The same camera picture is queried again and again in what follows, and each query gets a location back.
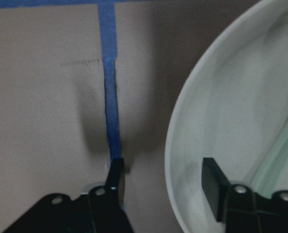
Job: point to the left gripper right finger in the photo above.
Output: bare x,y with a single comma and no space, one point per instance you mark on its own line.
215,185

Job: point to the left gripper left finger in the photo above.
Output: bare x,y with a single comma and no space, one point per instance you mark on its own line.
115,182

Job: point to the white round plate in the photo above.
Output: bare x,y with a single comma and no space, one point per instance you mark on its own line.
232,108

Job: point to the pale green plastic spoon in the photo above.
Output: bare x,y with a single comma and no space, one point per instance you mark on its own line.
268,172

